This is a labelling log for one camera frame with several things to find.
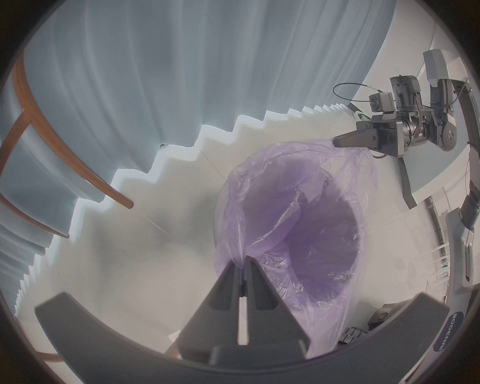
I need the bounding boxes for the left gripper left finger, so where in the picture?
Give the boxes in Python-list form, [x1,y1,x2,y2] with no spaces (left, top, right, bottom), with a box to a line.
[176,260,241,364]

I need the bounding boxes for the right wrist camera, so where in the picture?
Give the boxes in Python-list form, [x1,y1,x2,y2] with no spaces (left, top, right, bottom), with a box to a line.
[354,91,399,122]

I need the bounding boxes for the pale blue curtain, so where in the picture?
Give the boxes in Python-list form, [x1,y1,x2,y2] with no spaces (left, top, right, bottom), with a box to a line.
[0,0,398,319]

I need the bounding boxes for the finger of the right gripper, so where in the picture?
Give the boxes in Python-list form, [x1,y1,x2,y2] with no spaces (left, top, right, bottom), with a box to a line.
[332,128,362,148]

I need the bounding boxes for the black cable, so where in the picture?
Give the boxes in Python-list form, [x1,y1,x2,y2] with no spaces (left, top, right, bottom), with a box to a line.
[332,82,378,103]

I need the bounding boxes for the purple plastic bag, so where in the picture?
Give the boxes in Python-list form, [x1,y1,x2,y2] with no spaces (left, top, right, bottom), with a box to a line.
[214,140,379,359]

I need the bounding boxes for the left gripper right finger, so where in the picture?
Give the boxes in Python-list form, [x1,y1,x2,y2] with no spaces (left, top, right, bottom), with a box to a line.
[244,255,312,360]

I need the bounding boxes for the white trash bin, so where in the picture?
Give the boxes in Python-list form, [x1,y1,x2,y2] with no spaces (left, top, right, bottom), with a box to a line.
[214,150,370,357]

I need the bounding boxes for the white cushioned wooden chair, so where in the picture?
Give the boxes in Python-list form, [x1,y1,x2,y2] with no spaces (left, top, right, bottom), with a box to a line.
[0,52,134,239]

